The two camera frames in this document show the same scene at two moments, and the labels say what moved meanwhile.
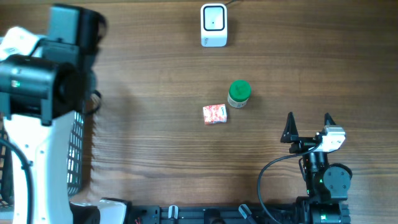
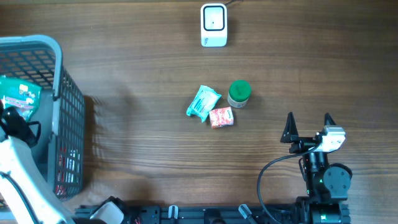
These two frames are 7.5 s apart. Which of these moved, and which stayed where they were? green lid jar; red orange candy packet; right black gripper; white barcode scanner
Moved: red orange candy packet
Stayed: white barcode scanner; right black gripper; green lid jar
